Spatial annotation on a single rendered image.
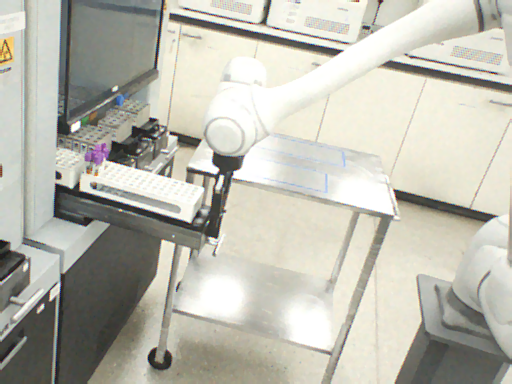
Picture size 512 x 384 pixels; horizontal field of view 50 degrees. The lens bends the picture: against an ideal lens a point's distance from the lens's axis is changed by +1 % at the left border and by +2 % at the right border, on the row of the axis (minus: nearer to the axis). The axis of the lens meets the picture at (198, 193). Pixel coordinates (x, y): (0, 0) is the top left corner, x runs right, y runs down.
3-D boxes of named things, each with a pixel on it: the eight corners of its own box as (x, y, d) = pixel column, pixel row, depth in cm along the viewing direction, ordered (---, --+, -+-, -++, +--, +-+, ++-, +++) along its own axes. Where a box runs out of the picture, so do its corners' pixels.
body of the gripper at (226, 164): (218, 140, 128) (212, 174, 132) (209, 152, 121) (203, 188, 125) (249, 147, 127) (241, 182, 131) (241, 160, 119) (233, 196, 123)
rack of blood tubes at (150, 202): (77, 194, 135) (79, 172, 132) (95, 179, 143) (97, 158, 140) (189, 227, 129) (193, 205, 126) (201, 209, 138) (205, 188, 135)
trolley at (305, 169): (144, 368, 194) (176, 163, 156) (175, 292, 234) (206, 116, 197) (330, 421, 187) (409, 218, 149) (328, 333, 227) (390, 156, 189)
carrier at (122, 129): (125, 132, 171) (127, 114, 168) (131, 134, 170) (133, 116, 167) (109, 144, 161) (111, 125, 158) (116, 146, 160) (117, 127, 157)
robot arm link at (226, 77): (215, 114, 126) (205, 133, 114) (227, 48, 119) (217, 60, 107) (260, 124, 125) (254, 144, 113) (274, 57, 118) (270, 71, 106)
